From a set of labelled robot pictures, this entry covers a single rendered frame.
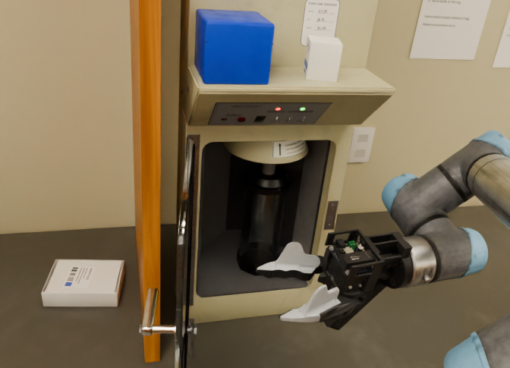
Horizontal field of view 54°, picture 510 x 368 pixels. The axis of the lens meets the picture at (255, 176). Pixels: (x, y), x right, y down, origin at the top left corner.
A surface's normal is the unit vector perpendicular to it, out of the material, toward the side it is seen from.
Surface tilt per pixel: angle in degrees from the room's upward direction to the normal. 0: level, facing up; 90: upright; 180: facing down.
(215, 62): 90
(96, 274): 0
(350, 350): 0
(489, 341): 47
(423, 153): 90
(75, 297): 90
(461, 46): 90
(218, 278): 0
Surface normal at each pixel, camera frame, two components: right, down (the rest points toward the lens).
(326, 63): 0.00, 0.46
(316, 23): 0.24, 0.47
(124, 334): 0.09, -0.88
